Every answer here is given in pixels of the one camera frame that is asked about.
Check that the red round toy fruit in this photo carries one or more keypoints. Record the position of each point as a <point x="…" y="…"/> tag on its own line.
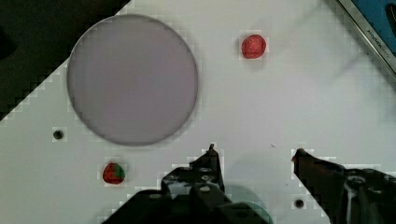
<point x="253" y="47"/>

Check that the red green toy strawberry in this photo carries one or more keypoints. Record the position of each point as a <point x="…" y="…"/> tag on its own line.
<point x="113" y="174"/>

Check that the grey round plate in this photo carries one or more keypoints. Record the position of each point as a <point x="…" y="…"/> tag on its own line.
<point x="132" y="80"/>

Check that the silver toaster oven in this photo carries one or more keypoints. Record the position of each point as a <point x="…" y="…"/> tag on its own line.
<point x="375" y="22"/>

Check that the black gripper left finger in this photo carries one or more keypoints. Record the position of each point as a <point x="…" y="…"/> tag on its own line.
<point x="204" y="170"/>

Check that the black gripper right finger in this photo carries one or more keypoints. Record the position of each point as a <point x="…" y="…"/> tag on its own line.
<point x="347" y="196"/>

